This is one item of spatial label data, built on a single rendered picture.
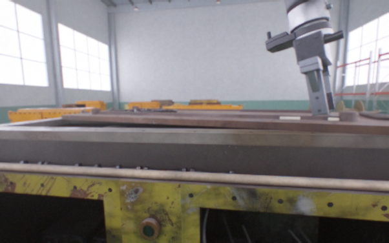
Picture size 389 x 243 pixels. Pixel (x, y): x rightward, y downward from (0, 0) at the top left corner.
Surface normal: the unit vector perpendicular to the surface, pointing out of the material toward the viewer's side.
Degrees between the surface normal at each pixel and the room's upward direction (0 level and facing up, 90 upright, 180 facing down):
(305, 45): 91
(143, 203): 90
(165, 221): 90
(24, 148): 90
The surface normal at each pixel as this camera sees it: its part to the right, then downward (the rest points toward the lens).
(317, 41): -0.64, 0.11
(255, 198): -0.16, 0.12
